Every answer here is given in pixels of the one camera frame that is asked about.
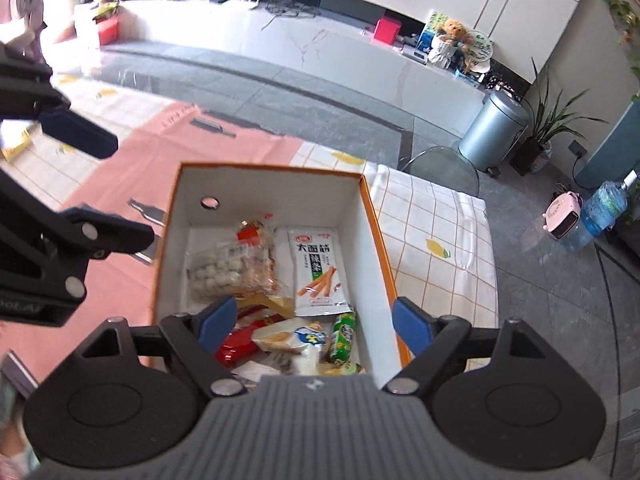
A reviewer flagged white tv cabinet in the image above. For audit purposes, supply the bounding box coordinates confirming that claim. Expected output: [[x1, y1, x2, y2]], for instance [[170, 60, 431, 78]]
[[120, 0, 484, 136]]

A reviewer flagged orange spicy nuts pack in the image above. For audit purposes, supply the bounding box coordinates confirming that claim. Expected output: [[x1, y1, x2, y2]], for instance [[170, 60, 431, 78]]
[[235, 219, 279, 295]]

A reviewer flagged white gluten strips packet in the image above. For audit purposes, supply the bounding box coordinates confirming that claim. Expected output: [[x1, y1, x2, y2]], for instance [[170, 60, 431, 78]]
[[288, 228, 352, 318]]

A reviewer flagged white blue chip bag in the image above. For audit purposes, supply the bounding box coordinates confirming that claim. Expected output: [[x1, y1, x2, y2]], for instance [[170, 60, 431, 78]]
[[252, 318, 328, 376]]

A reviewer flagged green sausage stick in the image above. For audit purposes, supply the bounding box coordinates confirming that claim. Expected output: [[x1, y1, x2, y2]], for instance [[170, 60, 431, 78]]
[[326, 312, 357, 365]]

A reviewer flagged red snack bag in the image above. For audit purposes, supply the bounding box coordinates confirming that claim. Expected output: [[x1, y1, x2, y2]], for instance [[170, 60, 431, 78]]
[[214, 306, 284, 370]]

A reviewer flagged red box on cabinet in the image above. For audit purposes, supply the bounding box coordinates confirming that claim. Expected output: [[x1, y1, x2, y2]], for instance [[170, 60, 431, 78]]
[[373, 16, 401, 46]]

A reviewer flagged red storage box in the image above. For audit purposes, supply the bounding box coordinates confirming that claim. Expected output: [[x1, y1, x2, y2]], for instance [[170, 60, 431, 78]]
[[74, 1, 119, 49]]

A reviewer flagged pink small heater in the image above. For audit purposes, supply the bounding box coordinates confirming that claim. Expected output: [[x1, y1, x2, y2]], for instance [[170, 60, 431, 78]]
[[542, 192, 582, 240]]

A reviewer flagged silver trash can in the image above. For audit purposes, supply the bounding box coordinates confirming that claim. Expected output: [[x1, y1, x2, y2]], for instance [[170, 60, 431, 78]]
[[458, 90, 530, 172]]

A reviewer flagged clear white balls pack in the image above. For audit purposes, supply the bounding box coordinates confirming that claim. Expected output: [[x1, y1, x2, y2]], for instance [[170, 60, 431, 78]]
[[186, 243, 254, 304]]

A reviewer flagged orange cardboard box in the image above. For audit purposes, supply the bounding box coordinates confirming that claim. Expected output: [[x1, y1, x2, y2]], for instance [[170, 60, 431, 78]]
[[153, 162, 410, 386]]

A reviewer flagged teddy bear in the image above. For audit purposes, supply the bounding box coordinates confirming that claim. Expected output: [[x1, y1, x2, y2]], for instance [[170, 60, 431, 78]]
[[427, 18, 475, 68]]

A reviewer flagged lemon pattern tablecloth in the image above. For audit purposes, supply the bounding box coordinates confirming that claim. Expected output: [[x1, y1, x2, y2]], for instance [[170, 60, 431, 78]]
[[0, 71, 501, 361]]

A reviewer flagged blue water bottle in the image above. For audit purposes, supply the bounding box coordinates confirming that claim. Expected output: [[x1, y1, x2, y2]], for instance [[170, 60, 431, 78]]
[[560, 169, 638, 252]]

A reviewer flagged hanging ivy plant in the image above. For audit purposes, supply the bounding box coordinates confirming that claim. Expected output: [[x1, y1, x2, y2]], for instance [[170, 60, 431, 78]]
[[602, 0, 639, 79]]

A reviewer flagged pink table mat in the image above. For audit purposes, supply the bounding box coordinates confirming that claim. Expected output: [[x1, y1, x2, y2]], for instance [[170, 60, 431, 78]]
[[1, 102, 303, 379]]

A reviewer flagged potted green plant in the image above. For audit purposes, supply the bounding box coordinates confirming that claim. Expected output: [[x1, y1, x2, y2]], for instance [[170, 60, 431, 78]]
[[510, 58, 606, 176]]

